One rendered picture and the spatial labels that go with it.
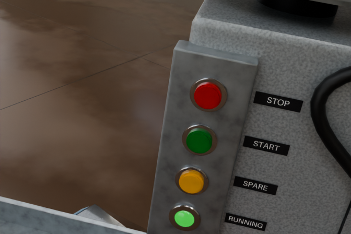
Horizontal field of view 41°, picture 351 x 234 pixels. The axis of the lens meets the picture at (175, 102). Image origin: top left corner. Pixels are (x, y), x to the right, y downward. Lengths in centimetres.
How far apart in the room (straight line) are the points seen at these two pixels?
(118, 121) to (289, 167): 285
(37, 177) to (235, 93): 237
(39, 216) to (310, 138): 52
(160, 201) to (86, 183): 220
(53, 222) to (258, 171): 45
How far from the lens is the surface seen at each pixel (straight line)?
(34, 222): 87
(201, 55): 44
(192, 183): 49
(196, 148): 47
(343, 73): 44
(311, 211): 54
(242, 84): 44
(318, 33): 46
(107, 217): 127
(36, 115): 334
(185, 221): 53
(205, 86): 44
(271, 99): 46
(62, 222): 85
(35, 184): 271
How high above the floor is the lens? 167
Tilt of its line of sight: 27 degrees down
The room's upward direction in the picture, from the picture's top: 9 degrees clockwise
